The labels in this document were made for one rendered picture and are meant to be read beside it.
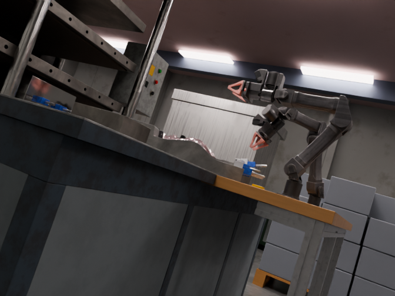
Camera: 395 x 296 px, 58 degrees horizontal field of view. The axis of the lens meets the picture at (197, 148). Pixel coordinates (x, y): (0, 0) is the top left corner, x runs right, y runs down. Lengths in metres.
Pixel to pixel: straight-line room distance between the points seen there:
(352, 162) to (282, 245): 4.68
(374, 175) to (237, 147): 3.89
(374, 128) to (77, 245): 7.62
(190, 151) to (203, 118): 3.63
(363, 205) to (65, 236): 3.03
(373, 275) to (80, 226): 3.03
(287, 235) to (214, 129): 1.96
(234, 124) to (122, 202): 4.00
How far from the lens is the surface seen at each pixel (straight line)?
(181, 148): 1.39
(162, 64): 2.52
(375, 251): 3.55
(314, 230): 1.17
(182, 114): 5.16
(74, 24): 1.82
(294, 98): 1.52
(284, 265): 3.59
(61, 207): 0.74
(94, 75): 11.70
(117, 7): 2.07
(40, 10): 1.64
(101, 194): 0.82
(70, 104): 1.83
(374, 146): 8.06
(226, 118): 4.87
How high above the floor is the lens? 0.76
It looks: 5 degrees up
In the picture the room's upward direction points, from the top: 18 degrees clockwise
